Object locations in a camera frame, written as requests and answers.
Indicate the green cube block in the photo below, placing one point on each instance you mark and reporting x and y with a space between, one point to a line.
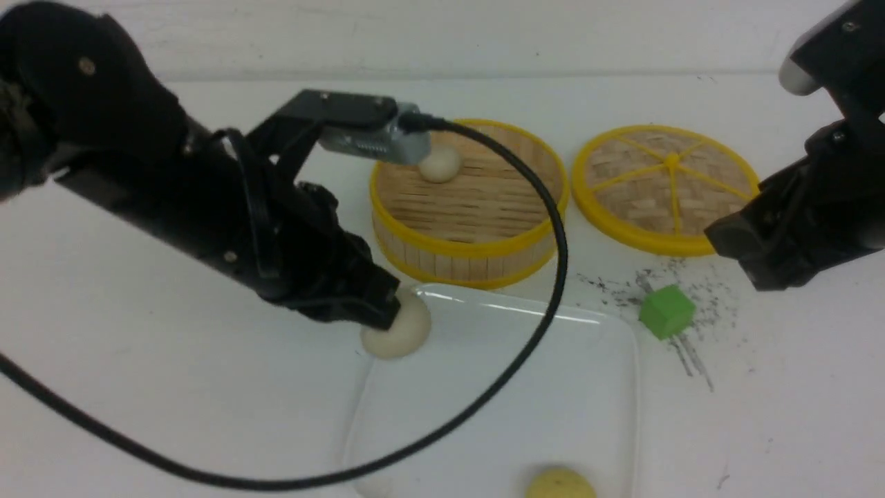
667 312

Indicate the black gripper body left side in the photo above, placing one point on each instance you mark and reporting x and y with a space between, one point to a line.
299 244

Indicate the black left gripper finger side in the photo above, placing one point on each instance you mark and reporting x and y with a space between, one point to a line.
371 299

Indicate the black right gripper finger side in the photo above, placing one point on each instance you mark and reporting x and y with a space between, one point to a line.
741 236

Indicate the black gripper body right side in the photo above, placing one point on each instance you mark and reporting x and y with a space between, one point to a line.
822 211

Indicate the white square plate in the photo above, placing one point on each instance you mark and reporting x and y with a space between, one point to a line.
574 403

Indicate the yellow rimmed bamboo steamer basket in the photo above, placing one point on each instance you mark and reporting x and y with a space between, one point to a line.
486 228

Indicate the wrist camera right side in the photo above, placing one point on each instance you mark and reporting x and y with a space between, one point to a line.
843 54

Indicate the white steamed bun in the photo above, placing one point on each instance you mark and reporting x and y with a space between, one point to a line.
408 332
442 164

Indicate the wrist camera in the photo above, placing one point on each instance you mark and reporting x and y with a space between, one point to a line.
366 131
843 54

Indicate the yellow steamed bun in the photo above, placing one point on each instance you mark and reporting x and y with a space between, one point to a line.
559 482

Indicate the yellow rimmed bamboo steamer lid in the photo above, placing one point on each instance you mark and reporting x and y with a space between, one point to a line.
657 188

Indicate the white steamed bun front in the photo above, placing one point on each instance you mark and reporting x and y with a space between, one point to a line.
408 332

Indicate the wrist camera left side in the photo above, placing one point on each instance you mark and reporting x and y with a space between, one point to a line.
366 131

